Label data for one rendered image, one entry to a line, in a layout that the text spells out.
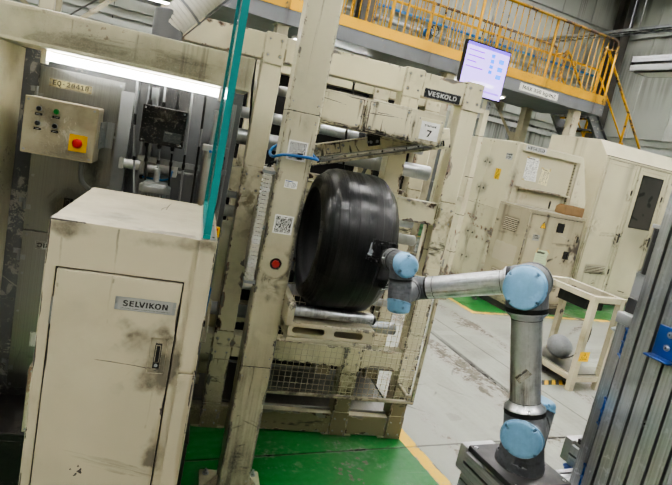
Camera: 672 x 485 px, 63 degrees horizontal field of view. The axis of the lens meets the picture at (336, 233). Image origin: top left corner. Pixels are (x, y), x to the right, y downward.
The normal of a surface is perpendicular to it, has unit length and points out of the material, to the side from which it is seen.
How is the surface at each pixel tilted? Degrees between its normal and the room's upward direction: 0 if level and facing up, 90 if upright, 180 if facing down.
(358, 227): 67
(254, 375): 90
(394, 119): 90
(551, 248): 90
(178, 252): 90
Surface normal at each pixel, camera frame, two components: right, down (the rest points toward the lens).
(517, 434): -0.48, 0.18
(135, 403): 0.22, 0.21
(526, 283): -0.48, -0.08
